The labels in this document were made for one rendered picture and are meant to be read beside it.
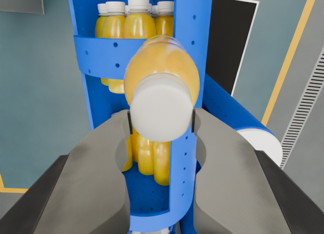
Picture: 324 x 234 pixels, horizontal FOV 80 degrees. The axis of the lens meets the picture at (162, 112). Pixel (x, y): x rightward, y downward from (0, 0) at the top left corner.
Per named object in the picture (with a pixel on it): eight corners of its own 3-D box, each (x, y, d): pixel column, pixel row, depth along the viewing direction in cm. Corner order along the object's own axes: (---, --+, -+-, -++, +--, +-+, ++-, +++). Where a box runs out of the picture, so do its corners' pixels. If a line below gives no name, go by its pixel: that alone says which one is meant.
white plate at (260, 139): (278, 117, 61) (276, 115, 62) (194, 147, 64) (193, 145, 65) (286, 179, 72) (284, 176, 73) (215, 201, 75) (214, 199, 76)
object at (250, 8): (155, 164, 196) (155, 175, 183) (178, -8, 134) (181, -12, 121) (205, 167, 202) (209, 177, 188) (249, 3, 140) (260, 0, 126)
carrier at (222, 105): (205, 62, 141) (168, 76, 144) (277, 114, 62) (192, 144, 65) (214, 96, 153) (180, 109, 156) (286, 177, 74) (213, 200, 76)
